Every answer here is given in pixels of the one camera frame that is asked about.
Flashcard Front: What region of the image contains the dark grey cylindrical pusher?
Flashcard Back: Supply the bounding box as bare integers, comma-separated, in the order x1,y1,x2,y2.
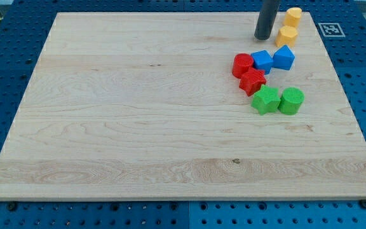
254,0,280,41

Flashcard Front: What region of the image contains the yellow hexagon block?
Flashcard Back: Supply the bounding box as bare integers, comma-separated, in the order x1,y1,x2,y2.
275,25,299,47

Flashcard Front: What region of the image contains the yellow heart block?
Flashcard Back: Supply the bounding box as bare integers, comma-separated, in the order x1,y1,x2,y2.
283,7,302,28

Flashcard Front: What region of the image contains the blue pentagon block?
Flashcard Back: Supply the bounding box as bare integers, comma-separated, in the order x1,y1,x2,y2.
273,45,295,71

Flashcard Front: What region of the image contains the blue cube block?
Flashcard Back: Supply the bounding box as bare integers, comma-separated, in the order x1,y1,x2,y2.
250,50,273,74

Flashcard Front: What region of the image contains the red cylinder block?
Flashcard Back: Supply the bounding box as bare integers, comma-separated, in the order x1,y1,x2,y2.
231,53,254,79

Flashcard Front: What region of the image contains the white fiducial marker tag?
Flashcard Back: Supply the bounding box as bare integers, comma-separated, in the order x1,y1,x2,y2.
318,22,345,38

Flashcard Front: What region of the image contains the red star block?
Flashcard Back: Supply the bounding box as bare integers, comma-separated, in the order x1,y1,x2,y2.
239,67,267,97

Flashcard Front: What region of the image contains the green star block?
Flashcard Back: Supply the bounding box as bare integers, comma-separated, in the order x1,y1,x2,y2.
251,85,281,115

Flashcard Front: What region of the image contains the green cylinder block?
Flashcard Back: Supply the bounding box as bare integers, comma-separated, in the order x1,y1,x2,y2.
278,87,304,115

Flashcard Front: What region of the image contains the light wooden board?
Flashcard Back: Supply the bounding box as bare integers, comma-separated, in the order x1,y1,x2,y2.
0,12,366,202

